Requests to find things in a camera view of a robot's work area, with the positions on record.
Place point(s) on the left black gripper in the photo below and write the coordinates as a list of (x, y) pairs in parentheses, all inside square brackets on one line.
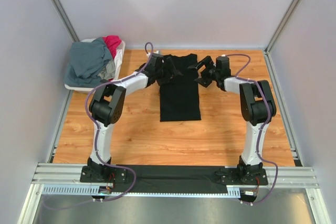
[(168, 76)]

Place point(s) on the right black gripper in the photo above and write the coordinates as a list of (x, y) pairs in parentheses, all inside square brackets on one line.
[(203, 81)]

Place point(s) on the black t-shirt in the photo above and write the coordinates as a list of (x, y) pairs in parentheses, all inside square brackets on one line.
[(179, 99)]

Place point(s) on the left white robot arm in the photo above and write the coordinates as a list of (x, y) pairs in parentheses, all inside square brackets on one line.
[(106, 107)]

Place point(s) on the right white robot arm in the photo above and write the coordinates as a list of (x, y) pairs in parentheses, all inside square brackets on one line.
[(257, 107)]

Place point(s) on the white t-shirt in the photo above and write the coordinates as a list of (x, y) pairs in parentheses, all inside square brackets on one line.
[(118, 62)]

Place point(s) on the light grey t-shirt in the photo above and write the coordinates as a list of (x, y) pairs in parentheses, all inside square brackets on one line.
[(108, 72)]

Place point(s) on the pink red t-shirt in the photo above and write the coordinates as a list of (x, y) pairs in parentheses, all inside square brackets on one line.
[(112, 42)]

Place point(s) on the teal grey t-shirt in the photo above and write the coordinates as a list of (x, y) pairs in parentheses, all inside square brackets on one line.
[(86, 62)]

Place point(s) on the white laundry basket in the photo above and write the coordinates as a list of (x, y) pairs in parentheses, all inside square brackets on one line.
[(85, 89)]

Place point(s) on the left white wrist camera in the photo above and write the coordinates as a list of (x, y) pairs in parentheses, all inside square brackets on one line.
[(155, 52)]

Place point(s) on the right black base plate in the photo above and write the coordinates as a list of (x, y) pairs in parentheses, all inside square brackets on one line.
[(234, 176)]

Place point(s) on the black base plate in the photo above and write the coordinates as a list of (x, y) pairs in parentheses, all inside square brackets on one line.
[(115, 174), (234, 176)]

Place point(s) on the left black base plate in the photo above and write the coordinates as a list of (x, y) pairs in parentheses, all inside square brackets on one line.
[(115, 174)]

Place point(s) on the slotted grey cable duct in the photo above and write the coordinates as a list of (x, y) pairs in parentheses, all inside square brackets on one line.
[(95, 190)]

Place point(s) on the right corner aluminium post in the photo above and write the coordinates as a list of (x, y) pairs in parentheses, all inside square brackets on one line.
[(285, 19)]

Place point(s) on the corner aluminium post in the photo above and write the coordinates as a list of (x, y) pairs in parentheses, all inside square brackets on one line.
[(285, 19), (65, 19)]

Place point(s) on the aluminium frame rail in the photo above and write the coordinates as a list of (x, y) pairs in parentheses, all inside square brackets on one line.
[(50, 173)]

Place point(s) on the left corner aluminium post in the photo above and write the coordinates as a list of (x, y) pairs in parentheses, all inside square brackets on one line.
[(65, 19)]

